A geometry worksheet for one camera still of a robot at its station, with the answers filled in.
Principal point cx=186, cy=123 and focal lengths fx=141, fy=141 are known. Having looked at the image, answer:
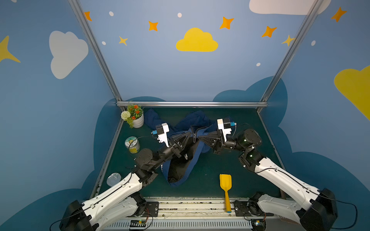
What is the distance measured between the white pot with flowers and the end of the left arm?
1.73 ft

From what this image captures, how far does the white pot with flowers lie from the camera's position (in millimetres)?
979

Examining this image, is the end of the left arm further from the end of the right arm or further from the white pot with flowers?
the white pot with flowers

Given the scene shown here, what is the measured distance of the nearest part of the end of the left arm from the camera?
1.80ft
